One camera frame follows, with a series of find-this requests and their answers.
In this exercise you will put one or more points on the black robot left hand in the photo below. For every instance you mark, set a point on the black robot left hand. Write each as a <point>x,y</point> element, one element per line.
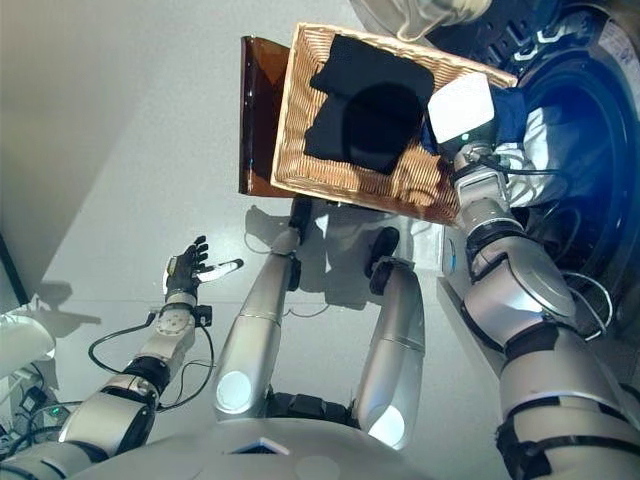
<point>185,267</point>

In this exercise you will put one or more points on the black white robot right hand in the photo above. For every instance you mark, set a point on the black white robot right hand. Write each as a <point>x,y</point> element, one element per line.
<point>460,110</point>

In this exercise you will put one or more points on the navy blue garment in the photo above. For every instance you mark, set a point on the navy blue garment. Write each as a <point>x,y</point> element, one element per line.
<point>510,115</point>

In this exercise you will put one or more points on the white garment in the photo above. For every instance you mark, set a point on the white garment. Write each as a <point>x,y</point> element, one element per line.
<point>535,145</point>

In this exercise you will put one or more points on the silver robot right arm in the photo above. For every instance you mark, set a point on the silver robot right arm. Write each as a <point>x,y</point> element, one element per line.
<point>520,280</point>

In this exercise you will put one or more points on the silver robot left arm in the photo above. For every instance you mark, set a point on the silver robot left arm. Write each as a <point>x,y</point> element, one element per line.
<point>115,415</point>

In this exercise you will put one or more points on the round glass washing machine door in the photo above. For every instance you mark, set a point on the round glass washing machine door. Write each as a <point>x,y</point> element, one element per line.
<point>425,15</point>

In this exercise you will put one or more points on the grey front-load washing machine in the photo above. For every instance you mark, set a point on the grey front-load washing machine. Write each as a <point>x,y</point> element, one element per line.
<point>600,150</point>

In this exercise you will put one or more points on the silver robot left leg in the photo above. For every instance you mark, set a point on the silver robot left leg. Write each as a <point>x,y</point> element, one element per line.
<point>260,310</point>

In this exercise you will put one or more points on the silver robot leg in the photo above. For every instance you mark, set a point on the silver robot leg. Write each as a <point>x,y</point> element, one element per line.
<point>260,310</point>
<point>395,325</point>

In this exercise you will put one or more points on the black folded garment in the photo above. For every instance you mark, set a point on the black folded garment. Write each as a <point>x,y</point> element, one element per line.
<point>370,110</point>

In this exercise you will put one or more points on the small blue logo sticker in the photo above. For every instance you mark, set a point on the small blue logo sticker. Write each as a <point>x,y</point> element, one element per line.
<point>452,256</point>

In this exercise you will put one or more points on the wicker laundry basket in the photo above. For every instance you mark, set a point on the wicker laundry basket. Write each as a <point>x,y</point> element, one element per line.
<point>310,150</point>

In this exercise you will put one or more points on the dark baseboard strip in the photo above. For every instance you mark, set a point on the dark baseboard strip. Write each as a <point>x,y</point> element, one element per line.
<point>12,272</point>

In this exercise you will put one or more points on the white rounded object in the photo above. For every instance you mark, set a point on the white rounded object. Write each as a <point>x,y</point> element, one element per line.
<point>25,332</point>

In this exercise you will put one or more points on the brown glossy stool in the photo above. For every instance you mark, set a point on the brown glossy stool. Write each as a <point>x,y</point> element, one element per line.
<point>260,100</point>

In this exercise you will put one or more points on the black power adapter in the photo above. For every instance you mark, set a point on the black power adapter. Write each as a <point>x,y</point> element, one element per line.
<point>32,399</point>

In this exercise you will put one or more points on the grey robot torso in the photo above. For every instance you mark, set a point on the grey robot torso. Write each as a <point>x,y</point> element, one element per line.
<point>280,455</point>

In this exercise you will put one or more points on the silver robot right leg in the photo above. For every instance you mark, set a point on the silver robot right leg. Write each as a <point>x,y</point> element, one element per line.
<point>395,325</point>

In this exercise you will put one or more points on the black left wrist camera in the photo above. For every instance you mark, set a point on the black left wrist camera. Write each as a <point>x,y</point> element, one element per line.
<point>204,316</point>

